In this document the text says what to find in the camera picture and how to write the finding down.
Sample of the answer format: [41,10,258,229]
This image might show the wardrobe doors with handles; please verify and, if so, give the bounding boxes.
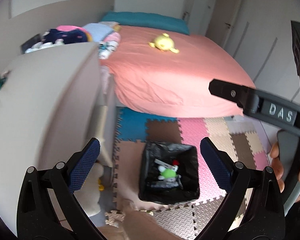
[182,0,300,100]

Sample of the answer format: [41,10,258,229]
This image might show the white desk unit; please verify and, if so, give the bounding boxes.
[0,42,102,232]

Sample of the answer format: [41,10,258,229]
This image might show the teal pillow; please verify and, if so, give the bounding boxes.
[101,11,190,35]

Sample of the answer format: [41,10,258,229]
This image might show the folded pastel clothes stack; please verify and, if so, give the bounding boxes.
[83,21,121,60]

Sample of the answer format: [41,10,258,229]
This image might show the black lined trash bin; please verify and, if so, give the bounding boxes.
[139,141,200,205]

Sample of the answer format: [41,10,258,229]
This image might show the green and white plush toy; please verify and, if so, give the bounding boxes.
[155,159,179,182]

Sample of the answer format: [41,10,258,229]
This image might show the bed with salmon sheet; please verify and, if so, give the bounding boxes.
[100,26,254,118]

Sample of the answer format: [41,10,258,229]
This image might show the yellow duck plush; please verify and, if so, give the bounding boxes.
[148,33,179,54]

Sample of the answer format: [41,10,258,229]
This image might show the cream plush under desk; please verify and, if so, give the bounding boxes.
[74,163,104,217]

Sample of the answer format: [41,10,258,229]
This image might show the navy patterned clothes pile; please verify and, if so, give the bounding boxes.
[24,25,93,54]

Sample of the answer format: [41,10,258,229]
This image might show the person right hand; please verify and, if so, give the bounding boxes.
[269,142,300,202]

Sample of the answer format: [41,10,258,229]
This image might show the beige trouser leg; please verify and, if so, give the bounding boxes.
[97,199,181,240]

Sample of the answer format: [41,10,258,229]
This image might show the colourful foam puzzle mat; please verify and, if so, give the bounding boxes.
[106,107,269,239]

